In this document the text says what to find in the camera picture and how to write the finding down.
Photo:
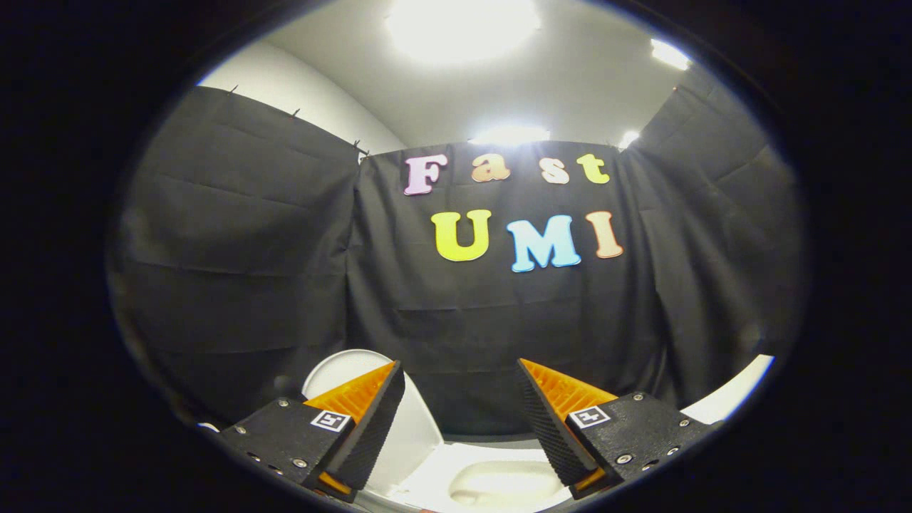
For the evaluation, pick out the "white toilet seat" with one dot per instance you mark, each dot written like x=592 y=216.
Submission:
x=463 y=452

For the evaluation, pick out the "white drawer cabinet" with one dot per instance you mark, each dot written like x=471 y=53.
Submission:
x=734 y=395

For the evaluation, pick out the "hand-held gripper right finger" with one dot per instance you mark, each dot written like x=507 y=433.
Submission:
x=548 y=434

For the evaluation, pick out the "rectangular ceiling light panel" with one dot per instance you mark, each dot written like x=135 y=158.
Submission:
x=509 y=135
x=670 y=54

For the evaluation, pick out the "white toilet lid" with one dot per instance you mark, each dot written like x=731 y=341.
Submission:
x=417 y=434

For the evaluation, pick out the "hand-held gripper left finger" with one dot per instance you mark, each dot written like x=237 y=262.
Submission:
x=377 y=427

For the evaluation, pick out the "small ceiling light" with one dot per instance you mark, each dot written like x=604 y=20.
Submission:
x=628 y=139

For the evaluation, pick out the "large round ceiling light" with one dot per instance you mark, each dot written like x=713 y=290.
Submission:
x=463 y=28

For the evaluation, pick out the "black backdrop cloth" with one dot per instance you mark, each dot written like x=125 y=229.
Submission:
x=463 y=320

